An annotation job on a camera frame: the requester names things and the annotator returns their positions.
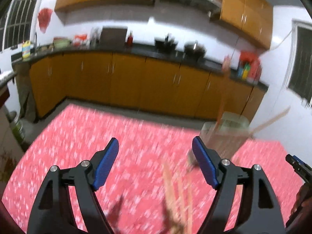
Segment right hand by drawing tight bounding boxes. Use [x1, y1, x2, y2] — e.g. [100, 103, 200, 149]
[291, 184, 311, 215]

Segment beige perforated utensil holder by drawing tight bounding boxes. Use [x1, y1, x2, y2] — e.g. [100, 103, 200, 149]
[199, 112, 250, 160]

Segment right barred window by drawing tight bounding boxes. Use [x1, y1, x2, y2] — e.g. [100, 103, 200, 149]
[285, 20, 311, 108]

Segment barred window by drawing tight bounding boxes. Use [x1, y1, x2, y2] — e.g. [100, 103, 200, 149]
[1, 0, 37, 50]
[285, 20, 311, 108]

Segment red containers with bag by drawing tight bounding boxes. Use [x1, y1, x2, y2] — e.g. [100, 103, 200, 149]
[237, 51, 262, 84]

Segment red floral tablecloth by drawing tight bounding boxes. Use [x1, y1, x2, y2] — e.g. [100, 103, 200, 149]
[2, 103, 305, 234]

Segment pink bottle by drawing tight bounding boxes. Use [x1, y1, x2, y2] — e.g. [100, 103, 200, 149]
[222, 56, 231, 74]

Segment wooden lower cabinets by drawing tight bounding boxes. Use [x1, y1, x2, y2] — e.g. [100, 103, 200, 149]
[30, 52, 267, 121]

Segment black wok with lid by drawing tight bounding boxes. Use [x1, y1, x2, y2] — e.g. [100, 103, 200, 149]
[184, 41, 206, 61]

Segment yellow detergent bottle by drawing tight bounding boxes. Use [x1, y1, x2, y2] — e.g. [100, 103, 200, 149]
[22, 40, 31, 59]

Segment green bowl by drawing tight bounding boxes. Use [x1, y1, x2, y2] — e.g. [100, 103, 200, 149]
[53, 38, 71, 49]

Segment black wok with utensil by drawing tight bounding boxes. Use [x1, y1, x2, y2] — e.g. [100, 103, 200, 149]
[154, 33, 178, 54]

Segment orange plastic bag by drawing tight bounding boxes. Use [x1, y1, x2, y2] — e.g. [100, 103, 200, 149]
[73, 34, 88, 47]

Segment dark cutting board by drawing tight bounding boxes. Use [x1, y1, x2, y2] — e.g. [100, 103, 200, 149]
[99, 27, 128, 47]

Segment red sauce bottle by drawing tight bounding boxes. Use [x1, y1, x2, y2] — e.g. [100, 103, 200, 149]
[126, 31, 133, 47]

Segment left barred window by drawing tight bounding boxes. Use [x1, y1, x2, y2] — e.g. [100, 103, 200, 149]
[1, 0, 37, 50]

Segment red hanging plastic bag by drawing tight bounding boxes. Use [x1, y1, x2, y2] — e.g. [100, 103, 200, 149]
[38, 7, 53, 33]

